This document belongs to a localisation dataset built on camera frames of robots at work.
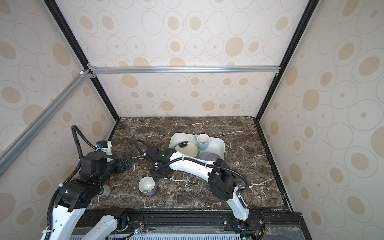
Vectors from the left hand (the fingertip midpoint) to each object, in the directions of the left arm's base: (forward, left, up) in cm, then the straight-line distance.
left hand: (126, 155), depth 68 cm
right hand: (-3, -11, -18) cm, 22 cm away
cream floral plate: (+17, -28, -24) cm, 41 cm away
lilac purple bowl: (+10, -41, -20) cm, 47 cm away
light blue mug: (+23, -36, -21) cm, 48 cm away
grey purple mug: (-5, -4, -26) cm, 27 cm away
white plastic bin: (+22, -45, -26) cm, 56 cm away
